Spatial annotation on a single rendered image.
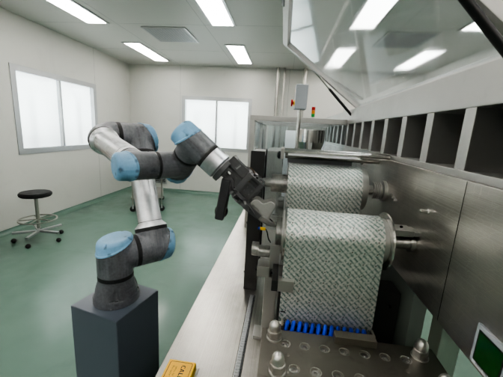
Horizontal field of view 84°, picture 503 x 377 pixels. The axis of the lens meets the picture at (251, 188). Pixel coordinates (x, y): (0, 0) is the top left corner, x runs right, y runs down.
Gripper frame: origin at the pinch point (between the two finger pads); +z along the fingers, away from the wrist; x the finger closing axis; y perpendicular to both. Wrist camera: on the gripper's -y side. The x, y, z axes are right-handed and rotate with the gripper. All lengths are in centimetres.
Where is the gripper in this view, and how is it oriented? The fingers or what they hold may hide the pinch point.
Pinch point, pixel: (269, 224)
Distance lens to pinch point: 77.2
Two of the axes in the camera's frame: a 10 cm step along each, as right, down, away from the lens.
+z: 7.3, 6.9, 0.5
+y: 6.8, -7.0, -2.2
